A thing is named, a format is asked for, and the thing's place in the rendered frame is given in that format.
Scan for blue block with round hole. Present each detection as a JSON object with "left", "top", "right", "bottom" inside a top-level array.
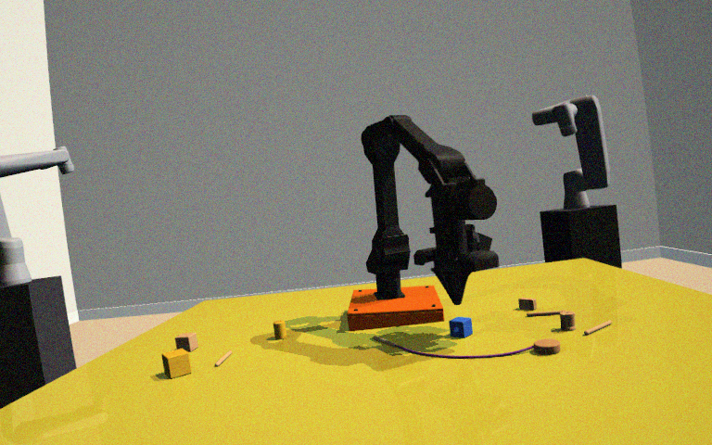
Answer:
[{"left": 450, "top": 317, "right": 473, "bottom": 338}]

